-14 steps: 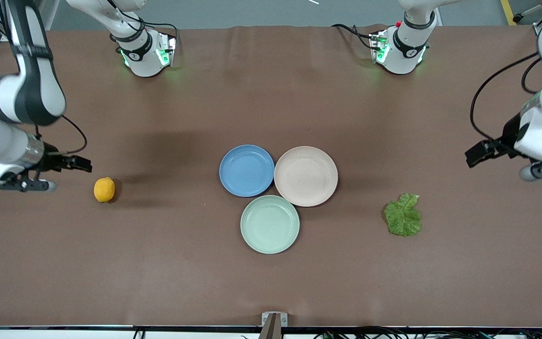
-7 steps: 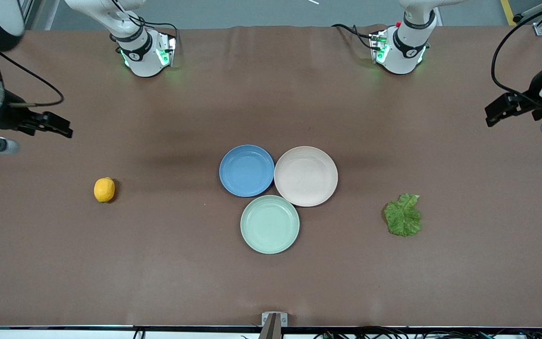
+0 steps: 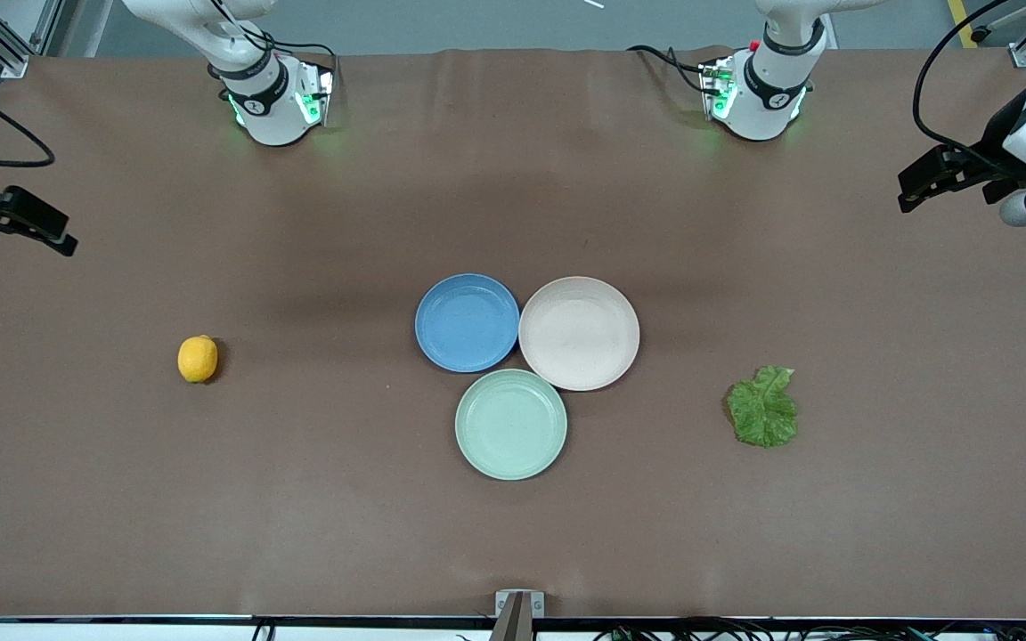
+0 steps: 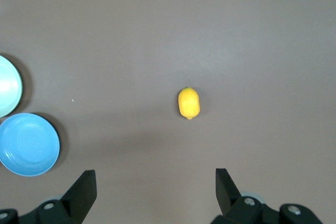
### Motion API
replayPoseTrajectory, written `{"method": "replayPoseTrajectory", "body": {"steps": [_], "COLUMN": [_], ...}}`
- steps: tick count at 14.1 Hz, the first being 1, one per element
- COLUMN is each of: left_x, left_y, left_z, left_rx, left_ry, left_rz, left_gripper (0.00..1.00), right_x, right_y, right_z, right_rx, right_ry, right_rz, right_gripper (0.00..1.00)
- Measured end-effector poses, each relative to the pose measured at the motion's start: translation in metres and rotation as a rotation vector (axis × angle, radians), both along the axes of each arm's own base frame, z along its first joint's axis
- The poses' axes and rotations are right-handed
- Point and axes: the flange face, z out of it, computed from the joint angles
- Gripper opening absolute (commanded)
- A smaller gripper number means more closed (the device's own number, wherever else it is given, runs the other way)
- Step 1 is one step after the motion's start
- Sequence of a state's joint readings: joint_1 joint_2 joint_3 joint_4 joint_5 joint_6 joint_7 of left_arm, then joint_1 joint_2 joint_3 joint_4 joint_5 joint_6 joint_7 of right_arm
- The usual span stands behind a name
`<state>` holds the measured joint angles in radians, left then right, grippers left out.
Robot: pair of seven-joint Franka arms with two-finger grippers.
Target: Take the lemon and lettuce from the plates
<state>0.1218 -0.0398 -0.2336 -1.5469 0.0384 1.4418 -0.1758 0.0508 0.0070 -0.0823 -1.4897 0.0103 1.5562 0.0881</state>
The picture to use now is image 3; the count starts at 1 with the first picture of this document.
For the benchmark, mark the green lettuce leaf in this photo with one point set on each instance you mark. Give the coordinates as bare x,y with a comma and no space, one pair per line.
764,409

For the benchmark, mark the blue plate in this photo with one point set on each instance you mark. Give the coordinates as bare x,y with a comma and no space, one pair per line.
467,322

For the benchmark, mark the pale green plate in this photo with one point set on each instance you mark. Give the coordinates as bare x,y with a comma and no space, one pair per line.
510,425

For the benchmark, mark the beige plate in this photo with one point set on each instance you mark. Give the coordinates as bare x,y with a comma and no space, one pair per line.
579,333

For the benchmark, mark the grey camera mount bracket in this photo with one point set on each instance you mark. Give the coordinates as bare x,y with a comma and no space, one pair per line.
519,605

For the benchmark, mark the yellow lemon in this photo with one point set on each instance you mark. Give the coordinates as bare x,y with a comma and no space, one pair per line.
198,360

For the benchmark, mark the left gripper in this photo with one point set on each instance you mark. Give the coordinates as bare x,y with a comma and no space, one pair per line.
995,148

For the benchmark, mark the brown table mat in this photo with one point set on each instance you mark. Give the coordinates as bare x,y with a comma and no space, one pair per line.
121,490

